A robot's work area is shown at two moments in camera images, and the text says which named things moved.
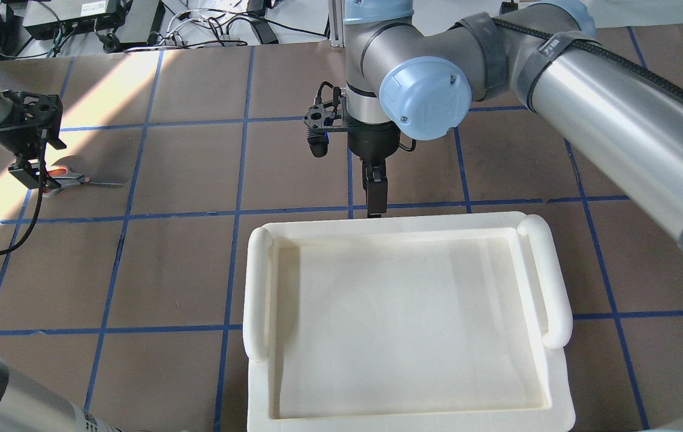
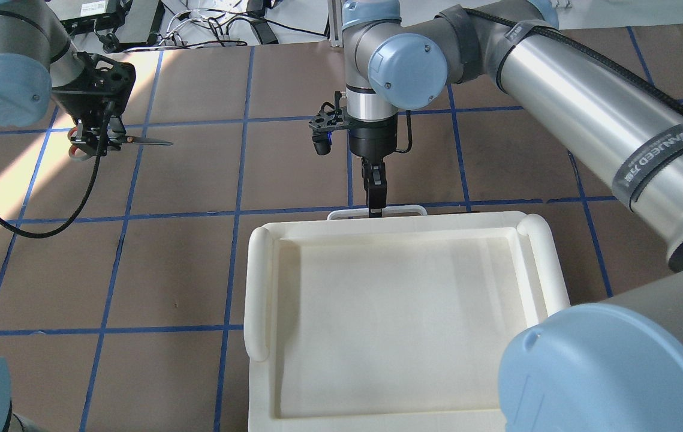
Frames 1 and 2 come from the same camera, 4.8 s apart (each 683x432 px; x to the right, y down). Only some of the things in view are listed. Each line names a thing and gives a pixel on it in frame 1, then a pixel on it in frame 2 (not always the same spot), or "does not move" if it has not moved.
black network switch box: [51, 18] does not move
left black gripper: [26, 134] → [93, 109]
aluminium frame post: [336, 14] does not move
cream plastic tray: [415, 321] does not move
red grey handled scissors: [59, 173] → [72, 136]
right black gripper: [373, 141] does not move
